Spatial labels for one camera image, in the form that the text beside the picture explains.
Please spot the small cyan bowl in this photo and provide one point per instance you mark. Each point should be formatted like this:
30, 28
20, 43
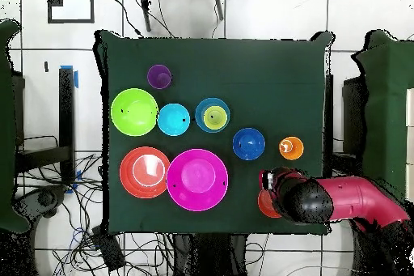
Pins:
171, 122

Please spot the blue tape strip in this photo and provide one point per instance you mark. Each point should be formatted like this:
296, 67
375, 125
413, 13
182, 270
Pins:
76, 79

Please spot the yellow plastic cup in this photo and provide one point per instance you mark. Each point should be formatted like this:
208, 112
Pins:
215, 119

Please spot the black power strip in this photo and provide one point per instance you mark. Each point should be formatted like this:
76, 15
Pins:
110, 251

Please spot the black metal stand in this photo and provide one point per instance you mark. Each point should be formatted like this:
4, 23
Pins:
66, 111

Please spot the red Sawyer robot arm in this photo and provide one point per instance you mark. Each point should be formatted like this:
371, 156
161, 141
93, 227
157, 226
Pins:
349, 198

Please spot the small dark blue bowl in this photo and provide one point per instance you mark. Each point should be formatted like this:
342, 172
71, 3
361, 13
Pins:
249, 151

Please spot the purple plastic cup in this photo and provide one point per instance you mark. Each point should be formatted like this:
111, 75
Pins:
159, 78

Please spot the small orange bowl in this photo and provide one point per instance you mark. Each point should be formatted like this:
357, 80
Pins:
266, 206

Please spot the large lime green bowl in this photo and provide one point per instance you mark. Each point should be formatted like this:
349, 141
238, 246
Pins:
134, 119

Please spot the dark green table cloth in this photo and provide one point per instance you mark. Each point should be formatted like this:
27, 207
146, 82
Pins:
210, 62

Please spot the medium blue bowl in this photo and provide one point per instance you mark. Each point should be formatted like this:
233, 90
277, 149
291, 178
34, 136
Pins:
200, 114

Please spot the large red-orange bowl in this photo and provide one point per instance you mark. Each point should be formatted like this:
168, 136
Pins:
129, 175

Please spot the large pink bowl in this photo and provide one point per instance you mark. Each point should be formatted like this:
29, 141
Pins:
196, 175

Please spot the grey chair base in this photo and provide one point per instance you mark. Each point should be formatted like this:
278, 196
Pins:
45, 198

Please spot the orange plastic cup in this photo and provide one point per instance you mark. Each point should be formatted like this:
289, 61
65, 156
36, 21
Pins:
295, 150

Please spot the green covered side table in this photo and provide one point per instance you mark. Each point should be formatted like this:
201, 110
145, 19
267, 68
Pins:
5, 127
385, 111

